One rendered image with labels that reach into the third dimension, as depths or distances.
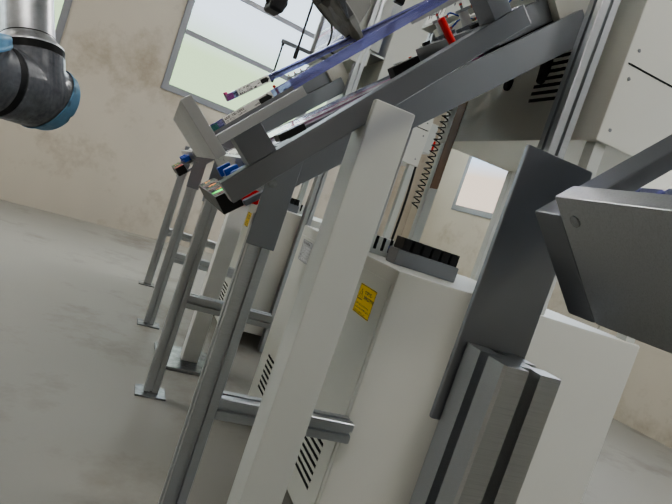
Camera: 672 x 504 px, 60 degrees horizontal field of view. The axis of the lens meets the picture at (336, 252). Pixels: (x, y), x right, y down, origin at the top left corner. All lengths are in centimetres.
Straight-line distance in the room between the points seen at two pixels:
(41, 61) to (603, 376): 130
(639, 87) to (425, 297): 63
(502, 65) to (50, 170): 398
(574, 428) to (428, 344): 44
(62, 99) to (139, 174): 375
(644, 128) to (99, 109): 401
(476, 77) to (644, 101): 41
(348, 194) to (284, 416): 31
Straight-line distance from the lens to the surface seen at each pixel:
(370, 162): 77
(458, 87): 115
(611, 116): 136
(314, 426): 113
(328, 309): 78
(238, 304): 101
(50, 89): 112
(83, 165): 480
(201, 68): 495
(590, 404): 148
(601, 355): 145
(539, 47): 126
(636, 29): 141
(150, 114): 486
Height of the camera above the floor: 69
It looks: 4 degrees down
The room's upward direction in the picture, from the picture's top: 19 degrees clockwise
